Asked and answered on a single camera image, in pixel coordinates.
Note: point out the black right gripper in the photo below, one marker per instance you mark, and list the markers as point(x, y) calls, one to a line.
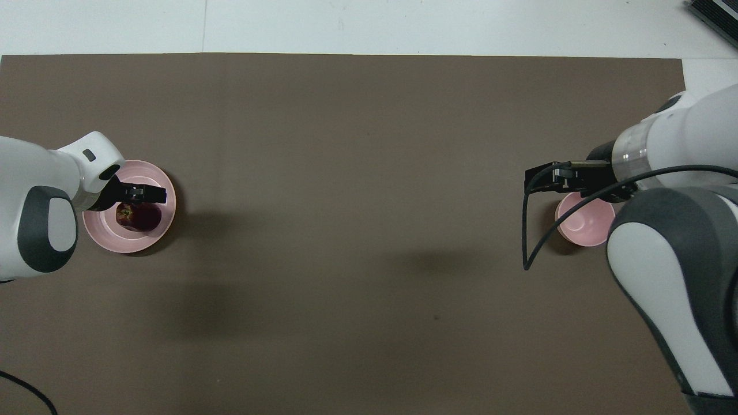
point(599, 181)

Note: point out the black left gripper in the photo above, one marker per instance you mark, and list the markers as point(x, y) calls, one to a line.
point(110, 196)

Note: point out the dark red apple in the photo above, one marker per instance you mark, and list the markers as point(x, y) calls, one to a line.
point(141, 218)

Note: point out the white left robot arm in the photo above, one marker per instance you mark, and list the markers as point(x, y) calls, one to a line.
point(34, 173)

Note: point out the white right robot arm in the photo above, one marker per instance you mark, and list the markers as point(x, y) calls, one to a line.
point(680, 259)

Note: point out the pink plate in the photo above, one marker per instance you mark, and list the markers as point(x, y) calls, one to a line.
point(150, 230)

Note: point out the pink bowl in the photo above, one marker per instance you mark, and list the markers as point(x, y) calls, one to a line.
point(585, 225)

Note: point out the brown table mat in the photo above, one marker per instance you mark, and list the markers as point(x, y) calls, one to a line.
point(346, 202)

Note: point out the dark grey ribbed device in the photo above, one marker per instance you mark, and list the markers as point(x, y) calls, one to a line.
point(718, 17)

